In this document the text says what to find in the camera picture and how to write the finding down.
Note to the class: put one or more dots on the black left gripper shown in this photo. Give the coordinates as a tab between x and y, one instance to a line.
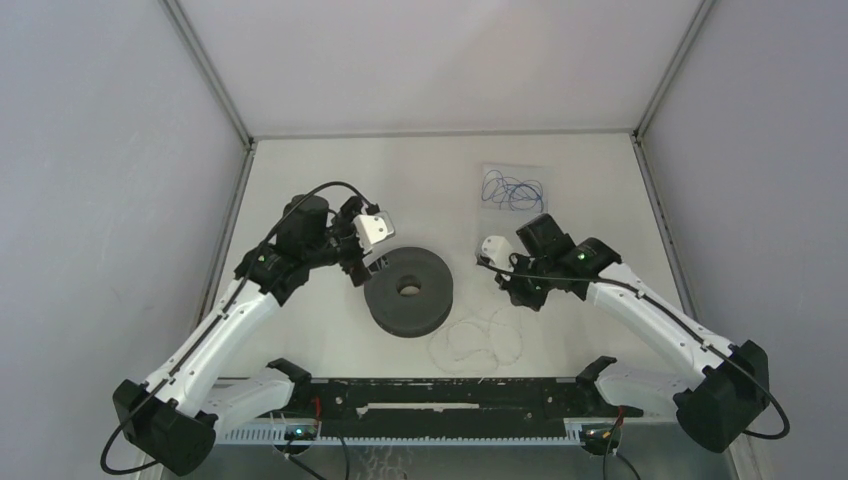
356	267

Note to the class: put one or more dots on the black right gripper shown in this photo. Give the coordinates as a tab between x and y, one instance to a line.
518	296

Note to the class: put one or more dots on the dark grey perforated spool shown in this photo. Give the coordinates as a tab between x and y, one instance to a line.
410	293

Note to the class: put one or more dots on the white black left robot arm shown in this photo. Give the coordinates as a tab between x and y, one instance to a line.
172	415

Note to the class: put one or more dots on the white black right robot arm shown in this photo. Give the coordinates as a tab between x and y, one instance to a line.
717	388

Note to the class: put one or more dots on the clear plastic two-compartment tray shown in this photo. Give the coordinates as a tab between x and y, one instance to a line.
514	188

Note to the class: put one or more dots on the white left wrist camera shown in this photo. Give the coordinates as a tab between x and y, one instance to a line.
372	230

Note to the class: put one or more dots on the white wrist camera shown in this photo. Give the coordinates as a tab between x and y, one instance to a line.
372	230
496	251

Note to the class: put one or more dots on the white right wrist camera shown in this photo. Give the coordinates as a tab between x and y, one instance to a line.
496	251

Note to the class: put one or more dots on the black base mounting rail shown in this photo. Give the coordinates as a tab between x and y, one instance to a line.
484	406

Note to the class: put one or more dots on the white slotted cable duct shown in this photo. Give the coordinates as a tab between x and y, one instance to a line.
564	434

